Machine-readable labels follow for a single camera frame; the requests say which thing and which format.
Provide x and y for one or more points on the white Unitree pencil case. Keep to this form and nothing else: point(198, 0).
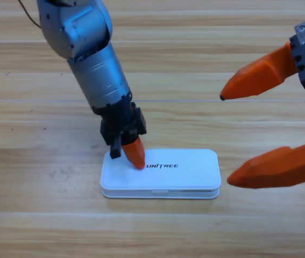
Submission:
point(181, 177)

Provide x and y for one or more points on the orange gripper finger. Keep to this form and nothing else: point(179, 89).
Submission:
point(276, 168)

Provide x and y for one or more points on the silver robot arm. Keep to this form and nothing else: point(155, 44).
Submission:
point(87, 53)

